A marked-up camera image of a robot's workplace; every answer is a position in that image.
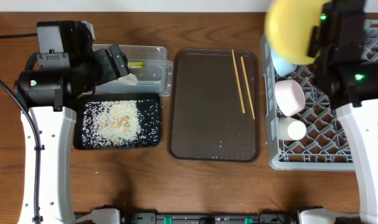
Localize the grey plastic dishwasher rack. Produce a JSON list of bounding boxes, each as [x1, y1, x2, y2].
[[259, 20, 378, 172]]

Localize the clear plastic bin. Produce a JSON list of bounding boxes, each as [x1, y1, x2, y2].
[[96, 45, 173, 96]]

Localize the black plastic tray bin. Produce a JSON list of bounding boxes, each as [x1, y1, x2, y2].
[[72, 92, 161, 151]]

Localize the white bowl with crumbs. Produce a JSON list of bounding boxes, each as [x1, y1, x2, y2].
[[275, 80, 305, 117]]

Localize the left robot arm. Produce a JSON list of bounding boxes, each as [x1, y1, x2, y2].
[[14, 21, 128, 223]]

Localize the yellow plastic plate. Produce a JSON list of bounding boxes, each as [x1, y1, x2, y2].
[[265, 0, 328, 65]]

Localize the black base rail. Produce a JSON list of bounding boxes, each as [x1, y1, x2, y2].
[[73, 205, 320, 224]]

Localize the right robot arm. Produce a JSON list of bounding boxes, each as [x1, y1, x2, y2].
[[304, 1, 378, 223]]

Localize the green snack wrapper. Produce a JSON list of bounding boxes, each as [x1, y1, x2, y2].
[[128, 62, 146, 68]]

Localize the brown nut shells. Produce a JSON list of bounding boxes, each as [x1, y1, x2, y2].
[[100, 101, 135, 145]]

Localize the wooden chopstick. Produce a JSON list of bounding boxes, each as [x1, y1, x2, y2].
[[240, 56, 255, 120], [231, 49, 245, 114]]

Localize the spilled rice pile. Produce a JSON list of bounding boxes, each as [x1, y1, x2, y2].
[[81, 99, 161, 147]]

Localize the white paper cup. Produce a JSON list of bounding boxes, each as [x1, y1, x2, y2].
[[278, 117, 306, 141]]

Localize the dark brown serving tray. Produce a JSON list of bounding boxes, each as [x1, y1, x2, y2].
[[168, 49, 262, 162]]

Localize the light blue bowl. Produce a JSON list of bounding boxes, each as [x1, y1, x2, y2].
[[271, 49, 297, 77]]

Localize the white tissue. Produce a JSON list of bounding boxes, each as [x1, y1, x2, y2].
[[116, 73, 138, 85]]

